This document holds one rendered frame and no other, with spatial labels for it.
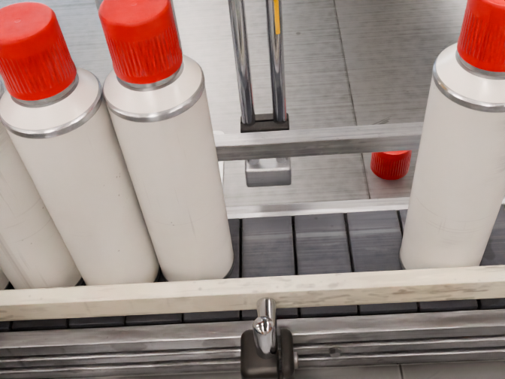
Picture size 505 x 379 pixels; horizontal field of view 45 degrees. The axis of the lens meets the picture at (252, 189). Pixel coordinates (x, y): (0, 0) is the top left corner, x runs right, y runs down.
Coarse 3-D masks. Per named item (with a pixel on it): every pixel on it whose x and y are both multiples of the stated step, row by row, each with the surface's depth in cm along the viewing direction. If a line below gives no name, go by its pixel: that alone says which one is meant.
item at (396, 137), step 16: (320, 128) 39; (336, 128) 39; (352, 128) 39; (368, 128) 39; (384, 128) 38; (400, 128) 38; (416, 128) 38; (224, 144) 39; (240, 144) 38; (256, 144) 38; (272, 144) 38; (288, 144) 38; (304, 144) 38; (320, 144) 38; (336, 144) 38; (352, 144) 38; (368, 144) 38; (384, 144) 38; (400, 144) 38; (416, 144) 38; (224, 160) 39
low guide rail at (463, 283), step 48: (48, 288) 38; (96, 288) 38; (144, 288) 37; (192, 288) 37; (240, 288) 37; (288, 288) 37; (336, 288) 36; (384, 288) 36; (432, 288) 36; (480, 288) 36
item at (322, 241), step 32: (256, 224) 45; (288, 224) 44; (320, 224) 44; (352, 224) 44; (384, 224) 44; (256, 256) 43; (288, 256) 42; (320, 256) 42; (352, 256) 42; (384, 256) 42; (32, 320) 41; (64, 320) 40; (96, 320) 40; (128, 320) 40; (160, 320) 40; (192, 320) 40; (224, 320) 40
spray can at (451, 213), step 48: (480, 0) 26; (480, 48) 27; (432, 96) 30; (480, 96) 28; (432, 144) 32; (480, 144) 30; (432, 192) 34; (480, 192) 32; (432, 240) 36; (480, 240) 36
